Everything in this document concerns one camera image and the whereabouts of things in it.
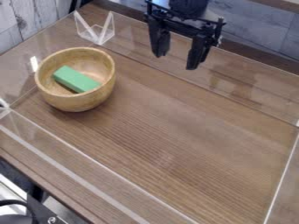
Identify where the black table frame bracket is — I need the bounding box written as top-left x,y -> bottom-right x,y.
27,185 -> 69,224

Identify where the clear acrylic corner bracket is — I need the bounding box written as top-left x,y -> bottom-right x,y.
74,10 -> 115,46

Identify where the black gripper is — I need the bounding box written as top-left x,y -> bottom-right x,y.
145,0 -> 226,70

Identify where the wooden bowl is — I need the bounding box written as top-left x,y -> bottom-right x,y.
35,47 -> 117,112

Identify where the green rectangular block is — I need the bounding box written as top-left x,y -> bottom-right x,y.
53,66 -> 102,93

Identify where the small white tag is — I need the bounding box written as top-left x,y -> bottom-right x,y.
30,56 -> 39,72

